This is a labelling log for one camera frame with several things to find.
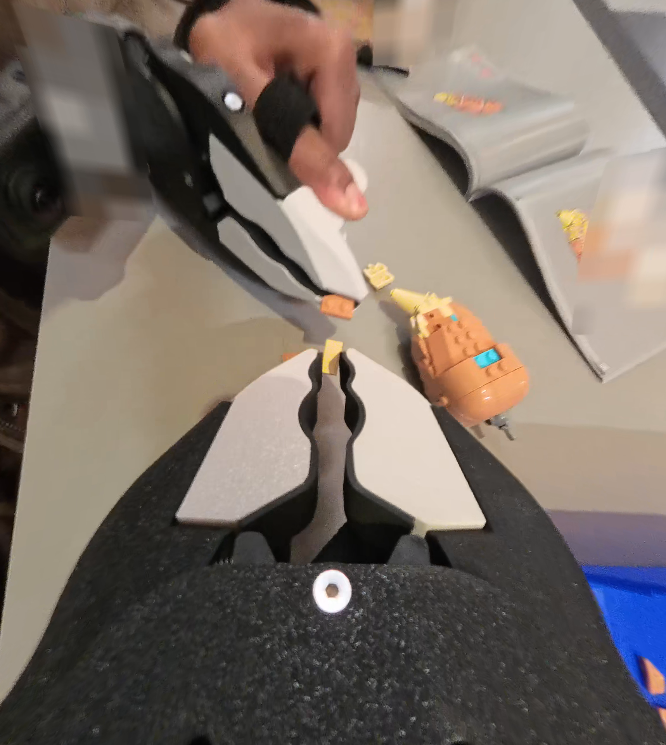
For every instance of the orange toy brick model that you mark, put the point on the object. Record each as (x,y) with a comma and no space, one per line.
(466,372)

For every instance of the small tan brick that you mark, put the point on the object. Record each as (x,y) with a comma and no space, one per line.
(331,358)

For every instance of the blue plastic bin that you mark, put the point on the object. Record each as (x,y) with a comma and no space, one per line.
(647,617)

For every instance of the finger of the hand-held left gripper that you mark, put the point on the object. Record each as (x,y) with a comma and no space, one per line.
(257,262)
(309,244)

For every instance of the person's left hand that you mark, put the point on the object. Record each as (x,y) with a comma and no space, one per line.
(286,46)

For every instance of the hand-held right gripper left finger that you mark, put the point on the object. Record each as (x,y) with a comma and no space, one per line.
(251,454)

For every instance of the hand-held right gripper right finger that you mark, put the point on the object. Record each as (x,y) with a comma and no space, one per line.
(414,460)

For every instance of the tan brick assembly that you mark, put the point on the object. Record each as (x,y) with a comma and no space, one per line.
(378,275)

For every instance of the grey instruction booklet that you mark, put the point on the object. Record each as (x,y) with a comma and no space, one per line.
(501,145)

